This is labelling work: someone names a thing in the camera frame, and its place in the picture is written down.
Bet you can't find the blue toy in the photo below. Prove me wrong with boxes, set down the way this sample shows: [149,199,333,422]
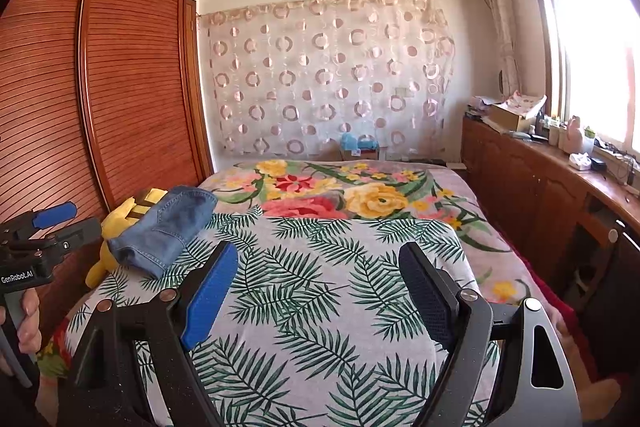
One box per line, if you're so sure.
[340,132,381,160]

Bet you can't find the circle patterned sheer curtain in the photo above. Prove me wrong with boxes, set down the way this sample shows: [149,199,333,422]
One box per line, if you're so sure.
[197,0,458,160]

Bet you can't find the cardboard box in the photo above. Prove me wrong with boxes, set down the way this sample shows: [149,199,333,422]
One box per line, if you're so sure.
[487,92,548,132]

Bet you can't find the person's left hand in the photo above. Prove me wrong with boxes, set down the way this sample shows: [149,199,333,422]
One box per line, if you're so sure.
[0,289,42,379]

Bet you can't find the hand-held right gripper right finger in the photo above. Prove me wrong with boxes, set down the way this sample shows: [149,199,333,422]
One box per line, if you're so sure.
[398,241,583,427]

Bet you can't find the blue denim pants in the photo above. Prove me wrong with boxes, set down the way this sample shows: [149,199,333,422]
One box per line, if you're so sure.
[107,185,218,280]

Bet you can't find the white gathered window curtain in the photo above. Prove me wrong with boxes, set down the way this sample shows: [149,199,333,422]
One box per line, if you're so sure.
[474,0,523,95]

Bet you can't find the floral leaf printed blanket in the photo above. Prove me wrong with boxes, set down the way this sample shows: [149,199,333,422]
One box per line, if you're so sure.
[37,159,576,427]

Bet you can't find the wooden side cabinet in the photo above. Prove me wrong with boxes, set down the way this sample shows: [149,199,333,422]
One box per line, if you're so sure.
[460,114,640,358]

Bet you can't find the wooden slatted wardrobe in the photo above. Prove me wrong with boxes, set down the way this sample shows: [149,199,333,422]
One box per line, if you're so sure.
[0,0,216,343]

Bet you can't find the dark red cloth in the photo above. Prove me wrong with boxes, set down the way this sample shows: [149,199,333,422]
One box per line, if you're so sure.
[530,272,640,388]

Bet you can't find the yellow plush toy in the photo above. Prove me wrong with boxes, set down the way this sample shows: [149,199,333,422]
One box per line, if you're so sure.
[85,188,168,289]

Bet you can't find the window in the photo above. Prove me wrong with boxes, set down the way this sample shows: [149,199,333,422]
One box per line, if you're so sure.
[522,0,640,148]

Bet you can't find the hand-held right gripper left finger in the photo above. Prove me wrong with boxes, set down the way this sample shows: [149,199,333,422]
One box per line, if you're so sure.
[59,241,240,427]

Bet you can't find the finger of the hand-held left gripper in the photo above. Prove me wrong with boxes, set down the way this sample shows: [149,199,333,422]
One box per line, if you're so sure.
[47,217,104,259]
[20,202,79,233]

